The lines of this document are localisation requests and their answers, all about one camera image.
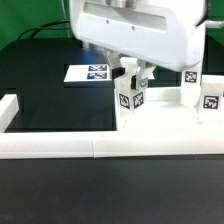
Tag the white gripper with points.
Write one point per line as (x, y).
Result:
(167, 33)

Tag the white square table top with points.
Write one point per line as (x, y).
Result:
(161, 109)

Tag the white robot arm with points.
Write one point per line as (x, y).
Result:
(165, 33)

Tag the white sheet with AprilTags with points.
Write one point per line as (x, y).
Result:
(91, 72)

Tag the white U-shaped obstacle fence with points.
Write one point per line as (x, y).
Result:
(201, 140)

